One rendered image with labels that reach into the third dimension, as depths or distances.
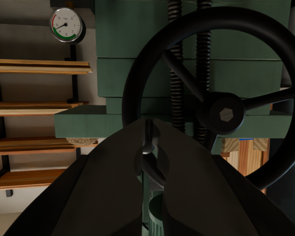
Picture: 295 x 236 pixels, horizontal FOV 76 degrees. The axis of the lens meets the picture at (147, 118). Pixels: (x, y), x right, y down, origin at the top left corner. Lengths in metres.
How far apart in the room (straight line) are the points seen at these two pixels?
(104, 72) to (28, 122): 2.78
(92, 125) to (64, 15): 0.24
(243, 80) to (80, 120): 0.40
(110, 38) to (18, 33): 2.79
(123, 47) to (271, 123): 0.40
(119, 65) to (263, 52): 0.34
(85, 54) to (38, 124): 1.22
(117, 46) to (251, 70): 0.32
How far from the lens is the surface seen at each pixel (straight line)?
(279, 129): 0.58
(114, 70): 0.46
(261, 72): 0.53
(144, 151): 0.22
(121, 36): 0.47
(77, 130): 0.49
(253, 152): 2.24
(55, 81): 3.02
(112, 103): 0.46
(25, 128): 3.23
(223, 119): 0.28
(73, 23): 0.43
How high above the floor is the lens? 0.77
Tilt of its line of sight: 10 degrees up
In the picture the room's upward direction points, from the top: 179 degrees counter-clockwise
